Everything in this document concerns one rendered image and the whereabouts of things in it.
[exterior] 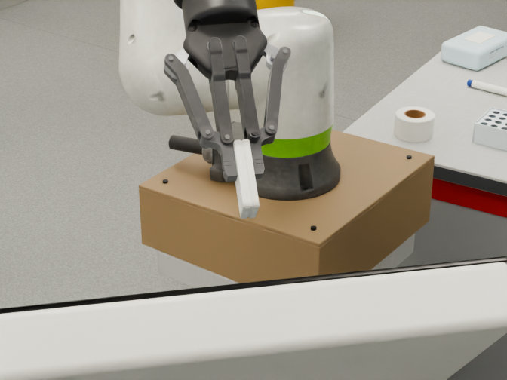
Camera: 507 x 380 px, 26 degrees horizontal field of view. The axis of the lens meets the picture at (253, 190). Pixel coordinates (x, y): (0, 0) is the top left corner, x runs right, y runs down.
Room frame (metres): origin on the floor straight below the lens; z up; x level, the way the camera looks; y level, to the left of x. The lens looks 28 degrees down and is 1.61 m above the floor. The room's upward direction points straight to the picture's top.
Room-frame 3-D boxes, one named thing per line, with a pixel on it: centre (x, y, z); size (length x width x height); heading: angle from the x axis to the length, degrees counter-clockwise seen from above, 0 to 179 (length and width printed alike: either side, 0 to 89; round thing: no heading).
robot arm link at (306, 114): (1.42, -0.03, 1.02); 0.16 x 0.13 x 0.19; 100
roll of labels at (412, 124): (1.79, -0.29, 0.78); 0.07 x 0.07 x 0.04
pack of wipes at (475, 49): (2.17, -0.47, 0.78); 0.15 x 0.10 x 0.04; 138
